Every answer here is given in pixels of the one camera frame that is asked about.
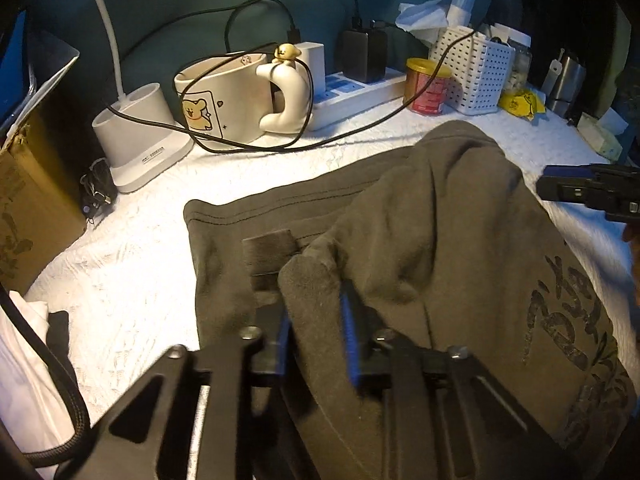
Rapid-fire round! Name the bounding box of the clear plastic jar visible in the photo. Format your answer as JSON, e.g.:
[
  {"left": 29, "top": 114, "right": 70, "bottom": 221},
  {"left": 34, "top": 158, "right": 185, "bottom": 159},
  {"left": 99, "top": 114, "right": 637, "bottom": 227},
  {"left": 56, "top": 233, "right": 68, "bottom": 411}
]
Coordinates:
[{"left": 510, "top": 30, "right": 532, "bottom": 93}]

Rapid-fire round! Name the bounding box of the steel thermos bottle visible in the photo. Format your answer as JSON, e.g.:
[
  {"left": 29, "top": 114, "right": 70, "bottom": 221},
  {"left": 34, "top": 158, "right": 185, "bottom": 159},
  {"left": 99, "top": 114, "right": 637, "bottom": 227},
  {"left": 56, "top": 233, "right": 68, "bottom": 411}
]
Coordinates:
[{"left": 542, "top": 49, "right": 587, "bottom": 118}]

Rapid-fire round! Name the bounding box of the white garment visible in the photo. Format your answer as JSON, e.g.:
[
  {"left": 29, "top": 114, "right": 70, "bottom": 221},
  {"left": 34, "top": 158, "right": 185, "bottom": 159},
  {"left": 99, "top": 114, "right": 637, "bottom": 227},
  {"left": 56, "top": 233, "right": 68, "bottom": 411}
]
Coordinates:
[{"left": 0, "top": 290, "right": 78, "bottom": 480}]

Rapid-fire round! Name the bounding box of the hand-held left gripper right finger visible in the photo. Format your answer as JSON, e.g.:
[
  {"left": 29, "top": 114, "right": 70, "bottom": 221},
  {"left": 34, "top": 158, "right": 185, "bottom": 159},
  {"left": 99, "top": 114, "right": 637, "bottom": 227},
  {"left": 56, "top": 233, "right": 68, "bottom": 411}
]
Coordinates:
[{"left": 339, "top": 280, "right": 583, "bottom": 480}]

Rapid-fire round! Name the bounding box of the crumpled white tissue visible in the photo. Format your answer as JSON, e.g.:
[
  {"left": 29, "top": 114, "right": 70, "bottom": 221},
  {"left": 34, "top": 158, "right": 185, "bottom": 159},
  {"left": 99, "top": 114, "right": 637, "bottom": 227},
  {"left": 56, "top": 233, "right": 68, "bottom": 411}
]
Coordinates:
[{"left": 395, "top": 0, "right": 453, "bottom": 43}]

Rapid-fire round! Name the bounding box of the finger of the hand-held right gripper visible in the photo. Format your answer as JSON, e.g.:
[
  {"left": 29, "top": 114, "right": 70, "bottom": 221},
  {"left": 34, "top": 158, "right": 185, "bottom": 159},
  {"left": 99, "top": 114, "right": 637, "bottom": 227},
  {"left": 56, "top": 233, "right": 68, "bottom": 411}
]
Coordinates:
[{"left": 536, "top": 164, "right": 596, "bottom": 203}]

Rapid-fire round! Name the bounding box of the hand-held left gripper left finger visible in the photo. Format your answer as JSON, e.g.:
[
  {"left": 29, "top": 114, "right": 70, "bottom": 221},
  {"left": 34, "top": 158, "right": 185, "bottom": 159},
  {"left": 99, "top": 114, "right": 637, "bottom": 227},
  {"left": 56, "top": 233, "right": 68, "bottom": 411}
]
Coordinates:
[{"left": 54, "top": 305, "right": 321, "bottom": 480}]

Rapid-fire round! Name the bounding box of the black power adapter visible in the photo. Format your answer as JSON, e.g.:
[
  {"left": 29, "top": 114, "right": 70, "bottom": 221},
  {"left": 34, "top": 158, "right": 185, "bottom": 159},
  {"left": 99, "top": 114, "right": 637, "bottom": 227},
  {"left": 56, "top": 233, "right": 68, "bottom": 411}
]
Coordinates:
[{"left": 341, "top": 17, "right": 388, "bottom": 84}]

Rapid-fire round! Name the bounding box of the olive green printed t-shirt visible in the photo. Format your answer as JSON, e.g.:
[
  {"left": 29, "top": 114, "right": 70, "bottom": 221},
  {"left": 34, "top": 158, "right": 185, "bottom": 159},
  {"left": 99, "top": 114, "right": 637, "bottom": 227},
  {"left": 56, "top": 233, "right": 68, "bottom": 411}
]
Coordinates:
[{"left": 183, "top": 120, "right": 638, "bottom": 480}]

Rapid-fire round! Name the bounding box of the yellow curtain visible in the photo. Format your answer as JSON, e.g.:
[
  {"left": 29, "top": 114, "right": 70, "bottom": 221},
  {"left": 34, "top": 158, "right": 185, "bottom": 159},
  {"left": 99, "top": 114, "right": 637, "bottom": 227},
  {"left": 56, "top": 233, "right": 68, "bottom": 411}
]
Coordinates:
[{"left": 602, "top": 0, "right": 633, "bottom": 111}]

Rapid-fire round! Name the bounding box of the black cable bundle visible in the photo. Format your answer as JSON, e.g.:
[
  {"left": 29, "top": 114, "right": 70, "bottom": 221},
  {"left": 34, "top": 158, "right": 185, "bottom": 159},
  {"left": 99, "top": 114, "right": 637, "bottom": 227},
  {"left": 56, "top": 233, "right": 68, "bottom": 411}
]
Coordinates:
[{"left": 80, "top": 157, "right": 118, "bottom": 221}]

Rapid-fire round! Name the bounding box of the white power strip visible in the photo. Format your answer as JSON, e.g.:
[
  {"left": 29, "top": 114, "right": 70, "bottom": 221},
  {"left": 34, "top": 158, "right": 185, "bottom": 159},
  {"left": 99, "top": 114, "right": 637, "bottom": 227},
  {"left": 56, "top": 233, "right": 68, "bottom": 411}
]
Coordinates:
[{"left": 305, "top": 71, "right": 408, "bottom": 131}]

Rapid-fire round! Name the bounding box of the white perforated basket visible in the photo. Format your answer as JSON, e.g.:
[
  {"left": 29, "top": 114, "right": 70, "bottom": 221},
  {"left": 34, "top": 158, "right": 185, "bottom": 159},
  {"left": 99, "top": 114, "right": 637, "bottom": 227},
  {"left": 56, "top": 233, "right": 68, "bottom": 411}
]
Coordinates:
[{"left": 429, "top": 25, "right": 516, "bottom": 115}]

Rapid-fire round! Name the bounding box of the brown cardboard box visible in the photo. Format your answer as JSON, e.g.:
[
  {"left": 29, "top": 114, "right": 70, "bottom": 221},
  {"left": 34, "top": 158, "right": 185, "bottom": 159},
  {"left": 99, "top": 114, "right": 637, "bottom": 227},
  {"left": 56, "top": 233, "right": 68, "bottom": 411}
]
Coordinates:
[{"left": 0, "top": 110, "right": 88, "bottom": 296}]

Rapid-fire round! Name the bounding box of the black braided cable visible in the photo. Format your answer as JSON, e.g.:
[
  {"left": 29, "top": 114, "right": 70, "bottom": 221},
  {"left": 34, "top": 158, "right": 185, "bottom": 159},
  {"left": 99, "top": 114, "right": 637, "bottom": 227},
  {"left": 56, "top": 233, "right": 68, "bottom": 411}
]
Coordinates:
[{"left": 0, "top": 282, "right": 92, "bottom": 468}]

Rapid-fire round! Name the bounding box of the yellow snack packet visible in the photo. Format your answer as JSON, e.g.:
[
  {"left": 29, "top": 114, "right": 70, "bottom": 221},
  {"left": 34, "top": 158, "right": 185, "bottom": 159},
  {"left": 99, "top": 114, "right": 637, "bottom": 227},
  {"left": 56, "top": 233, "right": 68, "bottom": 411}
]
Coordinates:
[{"left": 498, "top": 89, "right": 548, "bottom": 120}]

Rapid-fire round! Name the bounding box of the green tissue box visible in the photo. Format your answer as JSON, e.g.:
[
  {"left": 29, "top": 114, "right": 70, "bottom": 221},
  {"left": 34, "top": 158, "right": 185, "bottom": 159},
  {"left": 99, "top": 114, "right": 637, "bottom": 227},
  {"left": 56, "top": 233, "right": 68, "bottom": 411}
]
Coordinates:
[{"left": 577, "top": 109, "right": 631, "bottom": 161}]

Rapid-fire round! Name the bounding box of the white desk lamp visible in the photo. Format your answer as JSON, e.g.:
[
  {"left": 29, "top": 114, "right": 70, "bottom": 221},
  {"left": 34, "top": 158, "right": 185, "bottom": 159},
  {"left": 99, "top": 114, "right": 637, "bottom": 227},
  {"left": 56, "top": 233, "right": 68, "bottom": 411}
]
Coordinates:
[{"left": 82, "top": 0, "right": 195, "bottom": 193}]

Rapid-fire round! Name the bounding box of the white usb charger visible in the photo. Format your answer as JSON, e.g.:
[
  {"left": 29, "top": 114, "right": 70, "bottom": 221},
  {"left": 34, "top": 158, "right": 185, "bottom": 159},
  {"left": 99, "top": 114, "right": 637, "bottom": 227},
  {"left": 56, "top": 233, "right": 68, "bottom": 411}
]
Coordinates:
[{"left": 295, "top": 41, "right": 327, "bottom": 106}]

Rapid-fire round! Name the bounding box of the red can yellow lid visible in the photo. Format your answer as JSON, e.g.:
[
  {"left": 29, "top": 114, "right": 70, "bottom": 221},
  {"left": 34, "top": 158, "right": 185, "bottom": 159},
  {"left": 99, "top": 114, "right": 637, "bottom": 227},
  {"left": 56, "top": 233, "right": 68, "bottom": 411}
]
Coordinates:
[{"left": 404, "top": 57, "right": 453, "bottom": 116}]

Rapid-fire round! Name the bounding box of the cream cartoon mug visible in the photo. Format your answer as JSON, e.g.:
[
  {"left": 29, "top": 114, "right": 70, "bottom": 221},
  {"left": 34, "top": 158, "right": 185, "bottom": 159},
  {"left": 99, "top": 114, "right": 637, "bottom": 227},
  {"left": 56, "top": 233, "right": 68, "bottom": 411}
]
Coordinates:
[{"left": 173, "top": 42, "right": 313, "bottom": 153}]

